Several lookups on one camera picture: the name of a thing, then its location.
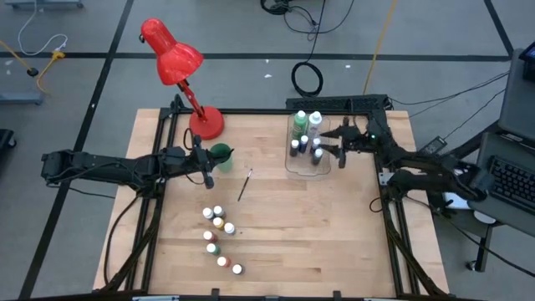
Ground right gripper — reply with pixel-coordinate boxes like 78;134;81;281
319;117;373;169

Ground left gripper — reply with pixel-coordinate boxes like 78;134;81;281
166;135;234;190

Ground green plastic cup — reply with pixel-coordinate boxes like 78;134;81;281
209;142;234;174

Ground large white paint bottle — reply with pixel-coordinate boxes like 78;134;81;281
308;110;324;139

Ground large green paint bottle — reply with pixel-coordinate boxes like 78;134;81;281
291;110;309;141

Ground clear plastic bin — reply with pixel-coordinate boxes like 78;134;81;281
284;115;334;181

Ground thin black paintbrush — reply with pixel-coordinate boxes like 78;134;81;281
237;168;253;202

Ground black power strip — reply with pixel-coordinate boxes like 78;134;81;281
285;94;392;112

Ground red desk lamp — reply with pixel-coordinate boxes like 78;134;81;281
140;17;226;141

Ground black power adapter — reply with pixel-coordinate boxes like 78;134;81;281
419;135;448;158

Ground white cardboard box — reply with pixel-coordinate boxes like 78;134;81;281
442;190;471;210

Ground white round object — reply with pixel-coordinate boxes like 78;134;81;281
473;210;497;226

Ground grey cart shelf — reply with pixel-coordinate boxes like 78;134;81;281
466;131;535;238

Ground black keyboard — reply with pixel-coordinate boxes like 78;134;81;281
487;155;535;215

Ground grey cart base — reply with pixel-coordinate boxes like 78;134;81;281
0;89;46;105
4;0;84;10

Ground black caster base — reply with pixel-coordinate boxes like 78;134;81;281
0;128;18;152

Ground dark monitor screen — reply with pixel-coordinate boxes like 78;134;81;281
521;40;535;83

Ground coiled black cable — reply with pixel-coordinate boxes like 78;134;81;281
290;0;328;98

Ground long yellow cable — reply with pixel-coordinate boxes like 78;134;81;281
362;0;398;95

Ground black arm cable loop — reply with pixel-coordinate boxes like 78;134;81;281
103;194;141;288

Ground black floor cables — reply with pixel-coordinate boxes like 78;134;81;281
388;71;511;119

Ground black cable bundle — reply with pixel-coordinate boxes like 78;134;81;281
259;0;356;37

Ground yellow extension cable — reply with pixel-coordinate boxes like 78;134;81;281
36;49;67;95

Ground yellow cable with black plug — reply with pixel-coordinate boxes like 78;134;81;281
0;39;39;79

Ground white floor cable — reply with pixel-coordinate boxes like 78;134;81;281
16;0;69;57

